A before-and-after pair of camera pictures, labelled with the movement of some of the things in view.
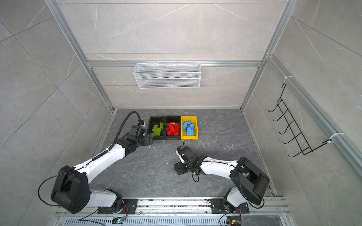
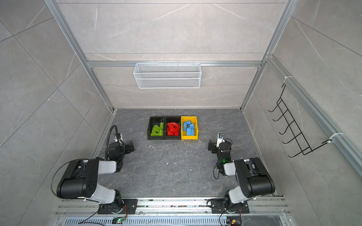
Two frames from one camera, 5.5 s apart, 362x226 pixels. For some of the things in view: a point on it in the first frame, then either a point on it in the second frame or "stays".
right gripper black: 179,168 → 214,145
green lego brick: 156,129 stays
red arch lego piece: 173,128 stays
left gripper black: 148,139 → 127,149
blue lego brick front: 188,131 stays
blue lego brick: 192,126 stays
